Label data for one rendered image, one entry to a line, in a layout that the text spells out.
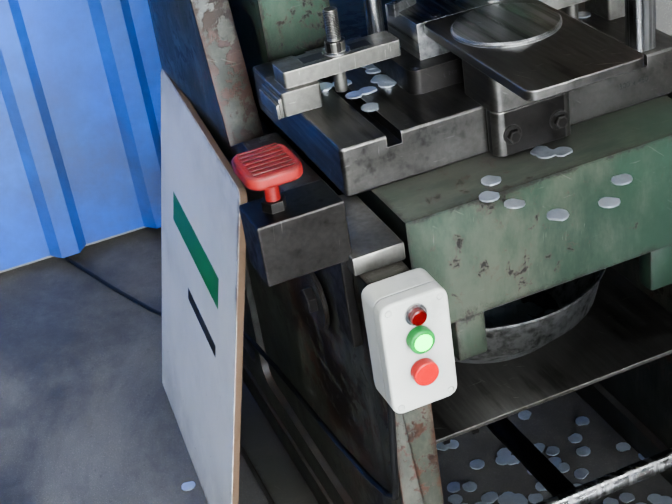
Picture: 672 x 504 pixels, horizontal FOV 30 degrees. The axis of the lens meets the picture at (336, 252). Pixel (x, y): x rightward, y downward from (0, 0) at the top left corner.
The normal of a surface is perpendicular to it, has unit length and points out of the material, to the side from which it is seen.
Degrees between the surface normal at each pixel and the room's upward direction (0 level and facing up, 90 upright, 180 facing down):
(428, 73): 90
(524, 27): 0
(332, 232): 90
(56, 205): 90
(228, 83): 74
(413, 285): 0
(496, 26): 0
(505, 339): 105
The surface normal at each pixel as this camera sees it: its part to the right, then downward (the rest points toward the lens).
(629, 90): 0.38, 0.43
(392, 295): -0.14, -0.85
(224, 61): 0.33, 0.17
